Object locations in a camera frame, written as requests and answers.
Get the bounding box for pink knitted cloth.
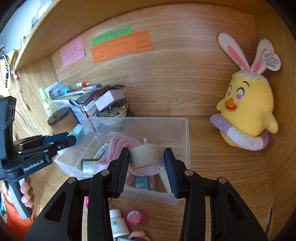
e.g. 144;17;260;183
96;133;142;187

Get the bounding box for blue tape roll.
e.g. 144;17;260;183
135;176;149;190

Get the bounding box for pale green stick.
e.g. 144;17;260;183
159;170;171;193

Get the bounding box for beige bandage roll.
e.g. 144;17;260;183
129;144;165;176

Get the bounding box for dark purple lipstick tube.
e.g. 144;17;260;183
58;124;84;155

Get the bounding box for blue Max staples box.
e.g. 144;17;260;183
117;237;132;241

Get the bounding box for person's left hand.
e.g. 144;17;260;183
0;176;35;208

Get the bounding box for pink scissors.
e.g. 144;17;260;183
84;196;112;209

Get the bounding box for brown lidded mug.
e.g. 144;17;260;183
47;107;78;134

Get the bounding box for yellow green spray bottle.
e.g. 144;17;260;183
39;88;57;117

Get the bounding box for white pill bottle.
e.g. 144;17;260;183
109;209;130;238

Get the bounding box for clear plastic storage box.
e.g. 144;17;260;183
55;117;190;205

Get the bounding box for stack of papers and books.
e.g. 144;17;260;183
53;85;125;124

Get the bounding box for red round tin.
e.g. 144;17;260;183
125;208;145;226

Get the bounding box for red white marker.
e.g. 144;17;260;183
76;82;102;88

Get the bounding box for white bowl of trinkets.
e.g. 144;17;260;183
96;101;128;126

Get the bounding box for small white box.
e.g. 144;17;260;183
95;89;125;111

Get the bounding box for pink sticky note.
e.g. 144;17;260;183
60;37;85;67

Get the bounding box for yellow chick plush toy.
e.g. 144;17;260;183
210;33;281;151

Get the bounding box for wooden shelf board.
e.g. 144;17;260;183
15;1;276;71

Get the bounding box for green sticky note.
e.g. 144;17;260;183
91;25;132;46

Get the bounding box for orange sticky note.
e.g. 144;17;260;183
90;30;153;63

